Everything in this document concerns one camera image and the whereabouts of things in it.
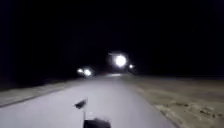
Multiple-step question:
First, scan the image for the grey paved path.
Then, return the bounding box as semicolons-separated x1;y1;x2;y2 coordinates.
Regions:
0;73;178;128

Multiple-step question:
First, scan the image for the dry grass verge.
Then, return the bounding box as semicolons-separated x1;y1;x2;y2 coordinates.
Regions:
120;74;224;128

